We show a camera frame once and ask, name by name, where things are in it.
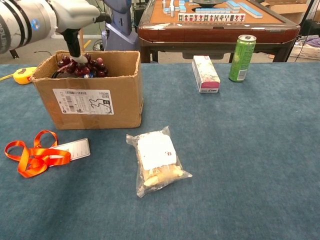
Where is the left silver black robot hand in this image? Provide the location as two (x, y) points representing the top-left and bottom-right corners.
(48, 0), (113, 64)

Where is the dark red grape bunch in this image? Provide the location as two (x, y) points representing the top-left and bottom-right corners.
(56, 52), (110, 78)

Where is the open cardboard box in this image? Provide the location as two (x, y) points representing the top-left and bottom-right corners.
(29, 50), (144, 130)

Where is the wooden pole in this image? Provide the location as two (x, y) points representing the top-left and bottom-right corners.
(77, 27), (85, 52)

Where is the white power strip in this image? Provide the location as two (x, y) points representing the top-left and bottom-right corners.
(92, 39), (105, 51)

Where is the blue grey machine base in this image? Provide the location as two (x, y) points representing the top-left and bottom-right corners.
(101, 0), (140, 52)

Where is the yellow tape measure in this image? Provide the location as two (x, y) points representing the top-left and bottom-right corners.
(0, 66), (38, 85)

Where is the black mahjong table disc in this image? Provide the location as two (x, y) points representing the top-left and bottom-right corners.
(191, 0), (226, 7)

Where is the white badge card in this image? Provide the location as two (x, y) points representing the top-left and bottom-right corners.
(48, 137), (91, 168)

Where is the row of face-up mahjong tiles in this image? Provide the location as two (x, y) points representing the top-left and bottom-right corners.
(177, 12), (246, 23)

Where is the brown mahjong table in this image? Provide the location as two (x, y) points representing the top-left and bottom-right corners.
(137, 0), (301, 63)

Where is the white floral carton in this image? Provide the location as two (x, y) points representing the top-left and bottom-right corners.
(191, 55), (221, 94)

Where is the clear snack bag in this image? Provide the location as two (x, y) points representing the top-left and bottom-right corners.
(125, 126), (193, 199)

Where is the green drink can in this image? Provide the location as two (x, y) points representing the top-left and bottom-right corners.
(228, 34), (257, 83)

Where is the blue table mat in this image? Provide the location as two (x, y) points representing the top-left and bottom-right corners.
(0, 62), (320, 240)

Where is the white plastic basket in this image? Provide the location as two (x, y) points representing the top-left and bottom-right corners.
(289, 41), (320, 61)

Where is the blue backed mahjong tile wall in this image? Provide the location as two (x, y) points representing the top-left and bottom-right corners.
(238, 1), (264, 19)
(161, 0), (188, 16)
(225, 0), (241, 14)
(194, 7), (232, 14)

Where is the orange lanyard ribbon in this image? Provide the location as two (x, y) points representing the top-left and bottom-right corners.
(4, 129), (72, 179)

